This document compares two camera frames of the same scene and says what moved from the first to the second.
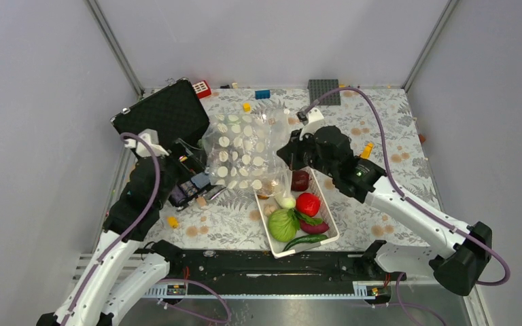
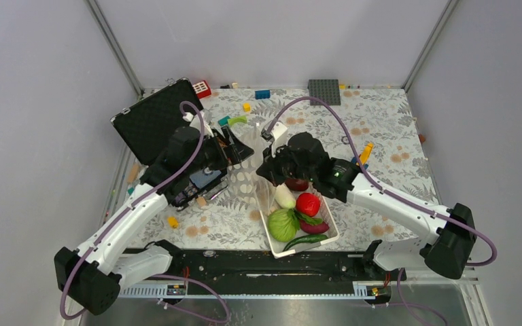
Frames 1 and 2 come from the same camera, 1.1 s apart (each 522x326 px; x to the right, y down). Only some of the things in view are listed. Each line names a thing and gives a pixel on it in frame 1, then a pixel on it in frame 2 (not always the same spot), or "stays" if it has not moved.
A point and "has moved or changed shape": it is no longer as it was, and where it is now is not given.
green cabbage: (281, 225) stays
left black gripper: (170, 159) → (227, 155)
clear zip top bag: (241, 151) has moved or changed shape
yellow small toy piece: (172, 222) stays
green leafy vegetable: (297, 216) stays
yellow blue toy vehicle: (366, 151) stays
